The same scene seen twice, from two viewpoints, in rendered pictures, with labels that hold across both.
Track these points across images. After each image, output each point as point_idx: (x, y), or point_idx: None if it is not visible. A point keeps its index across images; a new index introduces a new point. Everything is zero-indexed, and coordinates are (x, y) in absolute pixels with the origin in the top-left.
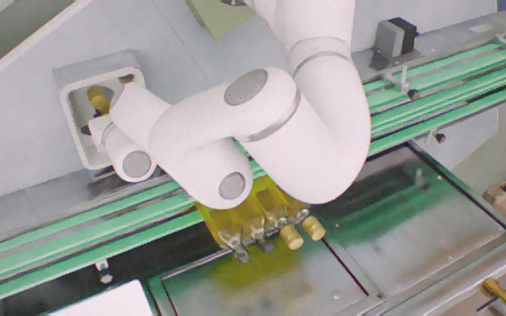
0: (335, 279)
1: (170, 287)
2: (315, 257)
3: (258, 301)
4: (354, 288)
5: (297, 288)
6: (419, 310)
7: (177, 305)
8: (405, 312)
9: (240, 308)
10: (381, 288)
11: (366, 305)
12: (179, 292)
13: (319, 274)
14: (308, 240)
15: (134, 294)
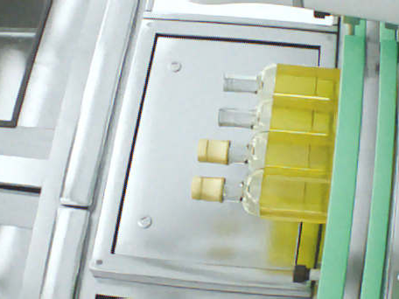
0: (164, 236)
1: (298, 52)
2: (216, 238)
3: (206, 131)
4: (135, 247)
5: (189, 184)
6: (50, 292)
7: (267, 48)
8: (60, 276)
9: (213, 107)
10: (116, 291)
11: (101, 238)
12: (283, 58)
13: (187, 223)
14: (251, 248)
15: (312, 14)
